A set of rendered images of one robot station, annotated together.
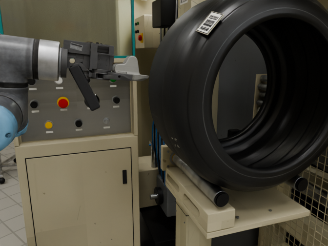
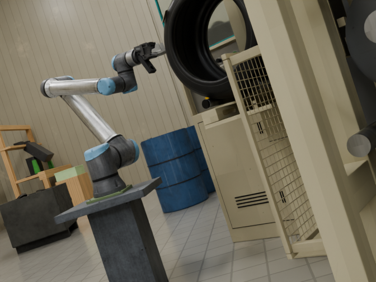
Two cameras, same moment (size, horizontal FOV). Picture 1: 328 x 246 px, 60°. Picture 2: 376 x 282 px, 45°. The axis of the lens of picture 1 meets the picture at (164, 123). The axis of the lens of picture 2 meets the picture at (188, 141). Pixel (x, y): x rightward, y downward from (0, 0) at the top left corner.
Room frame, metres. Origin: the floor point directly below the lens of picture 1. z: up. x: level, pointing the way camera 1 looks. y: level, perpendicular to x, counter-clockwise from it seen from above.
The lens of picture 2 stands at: (-0.58, -1.90, 0.79)
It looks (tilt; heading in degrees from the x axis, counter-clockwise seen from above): 1 degrees down; 57
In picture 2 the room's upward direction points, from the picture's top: 18 degrees counter-clockwise
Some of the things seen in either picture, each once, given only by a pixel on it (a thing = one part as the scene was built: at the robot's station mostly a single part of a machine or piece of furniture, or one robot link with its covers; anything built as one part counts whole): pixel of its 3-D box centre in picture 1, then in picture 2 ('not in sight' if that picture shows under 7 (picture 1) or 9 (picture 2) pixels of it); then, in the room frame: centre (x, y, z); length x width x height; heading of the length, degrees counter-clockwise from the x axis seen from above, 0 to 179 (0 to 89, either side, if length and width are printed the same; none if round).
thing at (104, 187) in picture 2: not in sight; (107, 184); (0.41, 0.55, 0.67); 0.19 x 0.19 x 0.10
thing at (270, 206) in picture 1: (230, 195); (254, 111); (0.93, -0.24, 0.80); 0.37 x 0.36 x 0.02; 109
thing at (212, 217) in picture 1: (194, 192); (229, 111); (0.88, -0.10, 0.83); 0.36 x 0.09 x 0.06; 19
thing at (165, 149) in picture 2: not in sight; (183, 164); (2.46, 3.03, 0.45); 1.22 x 0.75 x 0.90; 49
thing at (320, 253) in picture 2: not in sight; (320, 244); (1.16, -0.14, 0.01); 0.27 x 0.27 x 0.02; 19
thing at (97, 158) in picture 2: not in sight; (101, 160); (0.42, 0.54, 0.80); 0.17 x 0.15 x 0.18; 18
